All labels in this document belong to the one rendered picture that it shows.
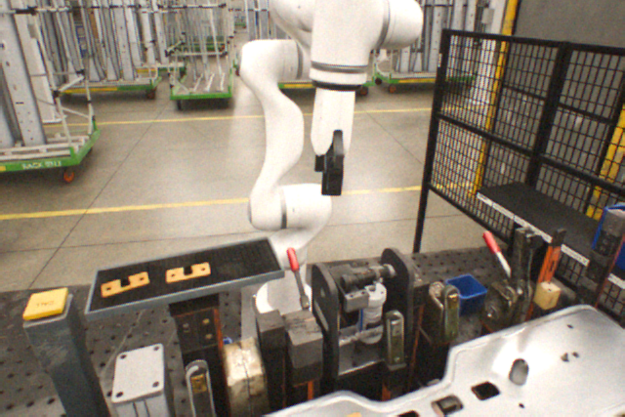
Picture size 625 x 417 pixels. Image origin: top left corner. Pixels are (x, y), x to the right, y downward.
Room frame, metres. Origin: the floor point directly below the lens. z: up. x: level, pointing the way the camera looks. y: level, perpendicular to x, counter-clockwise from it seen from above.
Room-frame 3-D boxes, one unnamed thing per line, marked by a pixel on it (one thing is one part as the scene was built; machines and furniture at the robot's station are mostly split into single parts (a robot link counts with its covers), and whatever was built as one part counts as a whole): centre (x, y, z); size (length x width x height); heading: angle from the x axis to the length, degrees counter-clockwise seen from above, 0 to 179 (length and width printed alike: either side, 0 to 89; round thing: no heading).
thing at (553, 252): (0.73, -0.56, 0.95); 0.03 x 0.01 x 0.50; 110
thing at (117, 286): (0.59, 0.36, 1.17); 0.08 x 0.04 x 0.01; 119
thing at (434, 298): (0.67, -0.29, 0.88); 0.11 x 0.09 x 0.37; 20
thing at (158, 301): (0.63, 0.25, 1.16); 0.37 x 0.14 x 0.02; 110
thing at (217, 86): (7.19, 1.96, 0.88); 1.91 x 1.00 x 1.76; 10
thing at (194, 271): (0.62, 0.25, 1.17); 0.08 x 0.04 x 0.01; 109
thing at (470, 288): (1.02, -0.53, 0.74); 0.11 x 0.10 x 0.09; 110
